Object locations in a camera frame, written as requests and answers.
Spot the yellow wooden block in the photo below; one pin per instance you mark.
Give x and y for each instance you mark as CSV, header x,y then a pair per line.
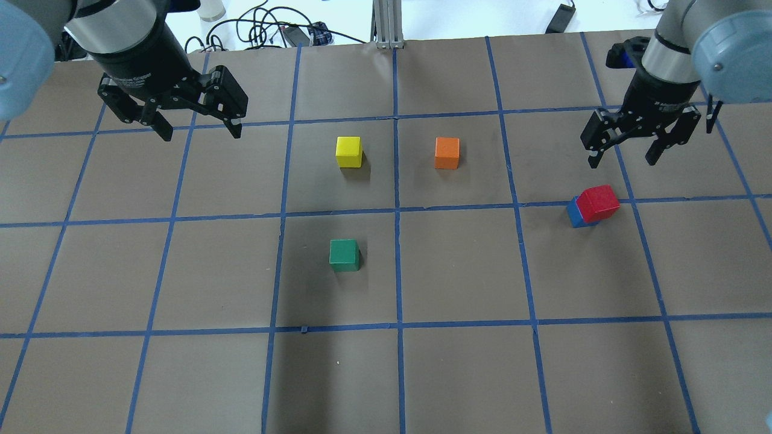
x,y
349,152

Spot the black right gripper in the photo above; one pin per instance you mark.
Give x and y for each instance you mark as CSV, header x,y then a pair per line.
x,y
658,95

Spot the blue wooden block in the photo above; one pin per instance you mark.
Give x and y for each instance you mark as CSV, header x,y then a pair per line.
x,y
575,216

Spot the orange wooden block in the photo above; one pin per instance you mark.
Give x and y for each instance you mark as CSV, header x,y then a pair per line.
x,y
447,153

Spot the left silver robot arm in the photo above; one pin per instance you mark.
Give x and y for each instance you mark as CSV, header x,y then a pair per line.
x,y
31,30

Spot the aluminium frame post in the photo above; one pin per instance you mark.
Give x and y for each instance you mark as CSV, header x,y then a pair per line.
x,y
386,30

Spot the green wooden block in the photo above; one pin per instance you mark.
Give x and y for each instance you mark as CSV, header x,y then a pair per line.
x,y
344,255

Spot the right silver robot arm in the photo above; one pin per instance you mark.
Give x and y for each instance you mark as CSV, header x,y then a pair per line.
x,y
724,46

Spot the red wooden block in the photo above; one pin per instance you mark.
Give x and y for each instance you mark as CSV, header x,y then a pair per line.
x,y
598,203

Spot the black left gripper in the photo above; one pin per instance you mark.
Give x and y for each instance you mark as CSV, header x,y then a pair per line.
x,y
143,61

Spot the black power adapter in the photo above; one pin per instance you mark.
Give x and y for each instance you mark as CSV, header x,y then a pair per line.
x,y
561,19

